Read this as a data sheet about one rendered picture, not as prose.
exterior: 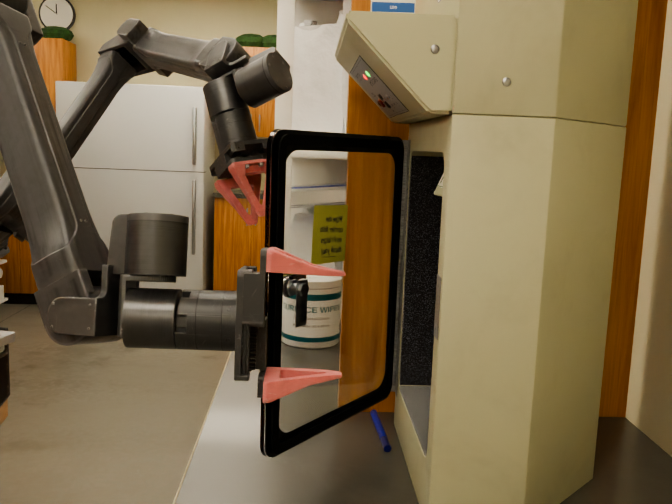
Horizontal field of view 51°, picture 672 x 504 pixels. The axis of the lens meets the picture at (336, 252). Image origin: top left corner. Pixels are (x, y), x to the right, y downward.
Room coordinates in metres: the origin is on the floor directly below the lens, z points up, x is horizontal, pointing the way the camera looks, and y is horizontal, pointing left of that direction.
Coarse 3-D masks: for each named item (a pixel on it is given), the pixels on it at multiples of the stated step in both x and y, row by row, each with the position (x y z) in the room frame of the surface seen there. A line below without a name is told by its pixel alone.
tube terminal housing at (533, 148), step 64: (448, 0) 0.81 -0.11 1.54; (512, 0) 0.76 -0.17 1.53; (576, 0) 0.78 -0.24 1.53; (512, 64) 0.76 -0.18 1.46; (576, 64) 0.79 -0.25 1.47; (448, 128) 0.77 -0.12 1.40; (512, 128) 0.76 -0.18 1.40; (576, 128) 0.80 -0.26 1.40; (448, 192) 0.75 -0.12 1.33; (512, 192) 0.76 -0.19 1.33; (576, 192) 0.81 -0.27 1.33; (448, 256) 0.75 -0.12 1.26; (512, 256) 0.76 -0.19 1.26; (576, 256) 0.82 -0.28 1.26; (448, 320) 0.76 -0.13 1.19; (512, 320) 0.76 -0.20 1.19; (576, 320) 0.83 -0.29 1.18; (448, 384) 0.76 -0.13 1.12; (512, 384) 0.76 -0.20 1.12; (576, 384) 0.84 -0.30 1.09; (448, 448) 0.76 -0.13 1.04; (512, 448) 0.76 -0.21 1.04; (576, 448) 0.86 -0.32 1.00
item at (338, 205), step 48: (288, 192) 0.84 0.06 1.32; (336, 192) 0.92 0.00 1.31; (384, 192) 1.02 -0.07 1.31; (288, 240) 0.84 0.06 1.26; (336, 240) 0.92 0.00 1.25; (384, 240) 1.03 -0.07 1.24; (336, 288) 0.93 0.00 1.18; (384, 288) 1.03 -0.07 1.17; (288, 336) 0.84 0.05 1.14; (336, 336) 0.93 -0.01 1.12; (384, 336) 1.04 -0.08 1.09; (336, 384) 0.93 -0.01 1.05
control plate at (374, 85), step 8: (360, 56) 0.85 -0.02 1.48; (360, 64) 0.89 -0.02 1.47; (352, 72) 1.01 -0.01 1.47; (360, 72) 0.94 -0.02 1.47; (368, 72) 0.88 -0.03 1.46; (360, 80) 1.00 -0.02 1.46; (368, 80) 0.94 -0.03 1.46; (376, 80) 0.88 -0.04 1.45; (368, 88) 1.00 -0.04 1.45; (376, 88) 0.93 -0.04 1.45; (384, 88) 0.87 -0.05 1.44; (376, 96) 0.99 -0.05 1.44; (392, 96) 0.87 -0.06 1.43; (392, 104) 0.92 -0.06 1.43; (400, 104) 0.86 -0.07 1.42; (392, 112) 0.98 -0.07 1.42; (400, 112) 0.91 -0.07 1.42
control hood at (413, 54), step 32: (352, 32) 0.77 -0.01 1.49; (384, 32) 0.75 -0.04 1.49; (416, 32) 0.75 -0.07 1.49; (448, 32) 0.75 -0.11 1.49; (352, 64) 0.96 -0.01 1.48; (384, 64) 0.76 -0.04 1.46; (416, 64) 0.75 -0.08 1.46; (448, 64) 0.75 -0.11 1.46; (416, 96) 0.76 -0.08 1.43; (448, 96) 0.75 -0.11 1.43
